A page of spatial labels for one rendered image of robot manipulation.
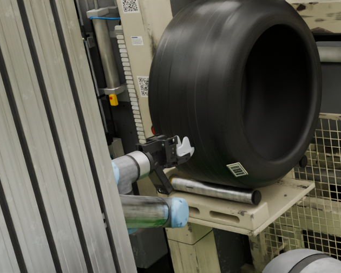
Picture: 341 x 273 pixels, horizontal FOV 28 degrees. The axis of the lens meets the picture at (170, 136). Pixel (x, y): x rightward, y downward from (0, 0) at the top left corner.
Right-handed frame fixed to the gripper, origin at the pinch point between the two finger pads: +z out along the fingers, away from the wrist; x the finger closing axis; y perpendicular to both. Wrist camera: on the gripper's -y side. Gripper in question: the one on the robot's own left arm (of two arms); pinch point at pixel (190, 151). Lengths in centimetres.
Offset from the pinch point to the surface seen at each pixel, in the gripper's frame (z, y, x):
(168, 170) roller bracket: 17.0, -14.3, 26.1
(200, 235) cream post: 33, -44, 28
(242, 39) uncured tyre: 12.6, 30.3, -12.2
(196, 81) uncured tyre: 0.5, 20.5, -4.3
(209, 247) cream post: 37, -51, 28
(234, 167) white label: 6.2, -5.3, -10.5
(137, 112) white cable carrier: 22.5, 3.3, 43.3
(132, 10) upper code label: 17, 39, 34
